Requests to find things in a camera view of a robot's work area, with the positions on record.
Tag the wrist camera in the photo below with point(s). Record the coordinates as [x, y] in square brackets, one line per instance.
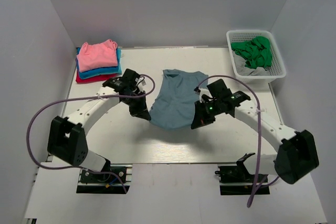
[217, 93]
[127, 84]

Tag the white plastic laundry basket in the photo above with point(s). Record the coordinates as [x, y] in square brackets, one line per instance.
[277, 69]

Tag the pink folded t-shirt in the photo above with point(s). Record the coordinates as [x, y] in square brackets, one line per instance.
[97, 56]

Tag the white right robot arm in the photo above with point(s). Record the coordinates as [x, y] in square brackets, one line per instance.
[296, 153]

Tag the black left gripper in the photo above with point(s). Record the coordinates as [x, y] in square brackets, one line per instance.
[141, 111]

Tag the blue folded t-shirt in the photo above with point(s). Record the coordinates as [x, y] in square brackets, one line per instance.
[100, 71]

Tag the grey t-shirt in basket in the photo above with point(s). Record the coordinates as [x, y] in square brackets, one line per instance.
[245, 71]

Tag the green t-shirt in basket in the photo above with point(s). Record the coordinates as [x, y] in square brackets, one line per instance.
[255, 52]

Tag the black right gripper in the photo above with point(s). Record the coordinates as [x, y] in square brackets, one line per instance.
[201, 117]

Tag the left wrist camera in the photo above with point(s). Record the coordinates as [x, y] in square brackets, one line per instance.
[127, 84]

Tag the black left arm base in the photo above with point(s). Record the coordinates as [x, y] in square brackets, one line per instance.
[89, 183]

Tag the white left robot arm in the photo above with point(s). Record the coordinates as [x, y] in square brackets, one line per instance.
[67, 136]

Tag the red folded t-shirt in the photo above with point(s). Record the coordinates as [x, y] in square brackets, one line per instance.
[95, 79]

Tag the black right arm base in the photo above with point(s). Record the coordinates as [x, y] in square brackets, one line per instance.
[234, 179]

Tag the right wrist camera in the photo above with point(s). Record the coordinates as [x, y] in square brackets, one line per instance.
[217, 93]

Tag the grey-blue t-shirt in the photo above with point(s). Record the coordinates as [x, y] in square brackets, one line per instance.
[174, 106]

